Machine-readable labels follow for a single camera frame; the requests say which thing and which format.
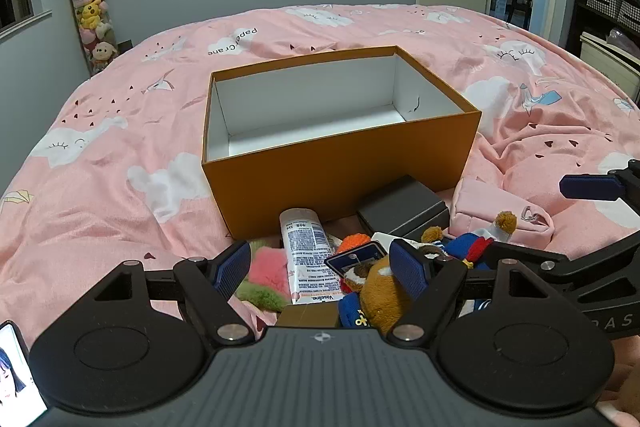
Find dark grey box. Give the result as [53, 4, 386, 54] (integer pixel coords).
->
[356, 175, 449, 240]

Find brown plush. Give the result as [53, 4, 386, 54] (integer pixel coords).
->
[339, 211, 518, 335]

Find light pink fabric pouch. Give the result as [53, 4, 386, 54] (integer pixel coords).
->
[450, 177, 555, 247]

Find pink and green fluffy toy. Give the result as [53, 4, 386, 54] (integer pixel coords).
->
[235, 243, 296, 313]

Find dark blue picture card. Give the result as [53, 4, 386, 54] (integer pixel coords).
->
[324, 242, 388, 280]

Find hanging column of plush toys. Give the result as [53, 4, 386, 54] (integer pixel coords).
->
[61, 0, 121, 75]

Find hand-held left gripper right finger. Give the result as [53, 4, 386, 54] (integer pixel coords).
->
[385, 239, 551, 350]

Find clear plastic bag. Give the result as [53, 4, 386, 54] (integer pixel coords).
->
[606, 28, 640, 55]

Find smartphone with lit screen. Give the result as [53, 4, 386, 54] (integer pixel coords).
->
[0, 320, 48, 427]

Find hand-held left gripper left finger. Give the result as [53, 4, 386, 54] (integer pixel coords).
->
[92, 241, 256, 348]

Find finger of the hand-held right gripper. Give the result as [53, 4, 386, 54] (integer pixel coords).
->
[559, 159, 640, 230]
[492, 234, 640, 303]

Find white storage bin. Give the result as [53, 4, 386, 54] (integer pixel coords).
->
[580, 32, 640, 102]

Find orange knitted ball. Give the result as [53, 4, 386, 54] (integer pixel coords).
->
[337, 233, 373, 255]

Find orange cardboard box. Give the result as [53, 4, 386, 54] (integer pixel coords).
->
[201, 46, 482, 242]

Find white lotion tube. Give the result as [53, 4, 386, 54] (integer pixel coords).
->
[279, 207, 346, 305]

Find wooden blocks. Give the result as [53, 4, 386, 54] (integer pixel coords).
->
[275, 302, 343, 330]

